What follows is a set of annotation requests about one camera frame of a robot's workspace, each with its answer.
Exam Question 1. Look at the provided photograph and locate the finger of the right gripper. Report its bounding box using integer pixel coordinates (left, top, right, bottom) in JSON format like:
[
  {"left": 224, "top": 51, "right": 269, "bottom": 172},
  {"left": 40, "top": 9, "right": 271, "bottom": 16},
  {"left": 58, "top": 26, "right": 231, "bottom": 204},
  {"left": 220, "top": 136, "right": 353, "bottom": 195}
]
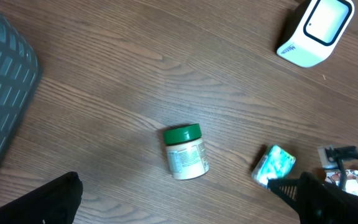
[{"left": 267, "top": 179, "right": 300, "bottom": 212}]

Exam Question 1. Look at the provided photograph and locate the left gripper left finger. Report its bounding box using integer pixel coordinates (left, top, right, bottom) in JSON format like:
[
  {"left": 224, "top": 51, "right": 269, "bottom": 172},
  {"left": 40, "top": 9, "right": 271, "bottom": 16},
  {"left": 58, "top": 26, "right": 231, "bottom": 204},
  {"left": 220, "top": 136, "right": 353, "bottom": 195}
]
[{"left": 0, "top": 172, "right": 83, "bottom": 224}]

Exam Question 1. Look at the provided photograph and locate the small teal white packet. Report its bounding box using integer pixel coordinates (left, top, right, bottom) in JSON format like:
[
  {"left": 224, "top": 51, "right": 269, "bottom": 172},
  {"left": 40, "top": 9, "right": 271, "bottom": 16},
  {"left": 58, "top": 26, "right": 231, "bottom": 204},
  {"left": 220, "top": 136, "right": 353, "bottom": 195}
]
[{"left": 251, "top": 145, "right": 296, "bottom": 188}]

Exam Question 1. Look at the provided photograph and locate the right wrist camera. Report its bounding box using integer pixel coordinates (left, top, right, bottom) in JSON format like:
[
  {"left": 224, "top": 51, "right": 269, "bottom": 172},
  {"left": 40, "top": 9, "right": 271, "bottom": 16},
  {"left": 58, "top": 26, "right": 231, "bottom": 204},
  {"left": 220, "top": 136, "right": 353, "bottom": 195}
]
[{"left": 318, "top": 144, "right": 358, "bottom": 170}]

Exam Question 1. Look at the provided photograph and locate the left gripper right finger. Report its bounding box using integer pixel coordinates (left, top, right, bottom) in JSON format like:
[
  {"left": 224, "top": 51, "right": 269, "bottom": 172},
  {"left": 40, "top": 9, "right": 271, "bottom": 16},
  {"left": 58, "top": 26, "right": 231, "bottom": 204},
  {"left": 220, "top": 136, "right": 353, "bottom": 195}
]
[{"left": 296, "top": 172, "right": 358, "bottom": 224}]

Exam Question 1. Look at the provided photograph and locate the white barcode scanner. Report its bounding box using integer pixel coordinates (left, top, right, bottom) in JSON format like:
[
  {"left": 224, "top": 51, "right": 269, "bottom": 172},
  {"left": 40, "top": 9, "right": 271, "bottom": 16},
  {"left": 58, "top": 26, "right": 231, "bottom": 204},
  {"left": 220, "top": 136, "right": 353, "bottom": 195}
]
[{"left": 277, "top": 0, "right": 355, "bottom": 68}]

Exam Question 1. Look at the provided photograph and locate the green lid jar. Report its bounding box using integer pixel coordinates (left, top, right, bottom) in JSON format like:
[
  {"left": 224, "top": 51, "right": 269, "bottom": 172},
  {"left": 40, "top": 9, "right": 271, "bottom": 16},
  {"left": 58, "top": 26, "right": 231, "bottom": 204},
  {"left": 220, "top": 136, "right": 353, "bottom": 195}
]
[{"left": 163, "top": 123, "right": 209, "bottom": 180}]

